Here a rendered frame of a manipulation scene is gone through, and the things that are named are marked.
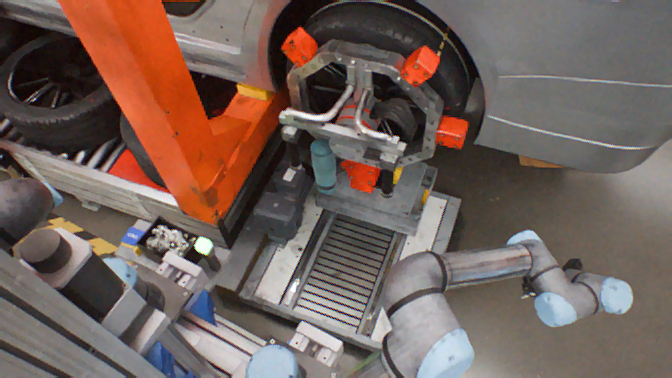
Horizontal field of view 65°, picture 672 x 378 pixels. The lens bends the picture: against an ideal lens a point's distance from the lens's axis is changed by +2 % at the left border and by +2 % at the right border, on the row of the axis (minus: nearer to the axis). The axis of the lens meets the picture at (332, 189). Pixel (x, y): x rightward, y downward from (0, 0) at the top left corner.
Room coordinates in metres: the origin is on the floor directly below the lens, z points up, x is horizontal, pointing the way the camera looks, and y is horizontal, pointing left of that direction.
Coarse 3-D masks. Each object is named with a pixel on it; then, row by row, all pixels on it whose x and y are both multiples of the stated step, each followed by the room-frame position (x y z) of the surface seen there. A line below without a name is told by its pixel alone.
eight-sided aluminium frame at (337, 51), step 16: (320, 48) 1.32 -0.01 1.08; (336, 48) 1.27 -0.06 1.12; (352, 48) 1.27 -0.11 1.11; (368, 48) 1.25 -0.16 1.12; (320, 64) 1.27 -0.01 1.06; (352, 64) 1.22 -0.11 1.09; (368, 64) 1.20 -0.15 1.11; (384, 64) 1.18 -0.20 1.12; (400, 64) 1.18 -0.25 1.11; (288, 80) 1.33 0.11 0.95; (304, 80) 1.36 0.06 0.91; (400, 80) 1.15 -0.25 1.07; (304, 96) 1.36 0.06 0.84; (416, 96) 1.13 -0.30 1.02; (432, 96) 1.14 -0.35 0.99; (432, 112) 1.10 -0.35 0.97; (432, 128) 1.10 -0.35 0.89; (416, 144) 1.16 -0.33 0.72; (432, 144) 1.09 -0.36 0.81; (368, 160) 1.20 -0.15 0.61; (400, 160) 1.14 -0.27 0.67; (416, 160) 1.11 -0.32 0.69
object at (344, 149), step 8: (352, 96) 1.29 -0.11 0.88; (352, 104) 1.22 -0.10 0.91; (368, 104) 1.21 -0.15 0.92; (344, 112) 1.19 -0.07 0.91; (352, 112) 1.18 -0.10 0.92; (368, 112) 1.18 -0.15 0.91; (336, 120) 1.18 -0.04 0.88; (344, 120) 1.15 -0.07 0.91; (352, 120) 1.14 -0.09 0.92; (368, 120) 1.15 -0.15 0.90; (376, 120) 1.17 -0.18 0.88; (352, 128) 1.11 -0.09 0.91; (376, 128) 1.15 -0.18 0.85; (336, 144) 1.10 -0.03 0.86; (344, 144) 1.08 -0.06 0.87; (352, 144) 1.07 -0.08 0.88; (336, 152) 1.10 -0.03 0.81; (344, 152) 1.08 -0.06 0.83; (352, 152) 1.07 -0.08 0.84; (360, 152) 1.06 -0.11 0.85; (352, 160) 1.07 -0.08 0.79
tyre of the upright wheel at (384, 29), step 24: (336, 0) 1.49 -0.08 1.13; (384, 0) 1.40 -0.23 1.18; (408, 0) 1.39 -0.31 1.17; (312, 24) 1.41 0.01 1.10; (336, 24) 1.34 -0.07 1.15; (360, 24) 1.30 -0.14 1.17; (384, 24) 1.29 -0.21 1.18; (408, 24) 1.29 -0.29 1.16; (384, 48) 1.26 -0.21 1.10; (408, 48) 1.23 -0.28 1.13; (432, 48) 1.23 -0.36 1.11; (456, 48) 1.28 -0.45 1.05; (288, 72) 1.43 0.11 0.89; (456, 72) 1.21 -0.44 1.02; (456, 96) 1.16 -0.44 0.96
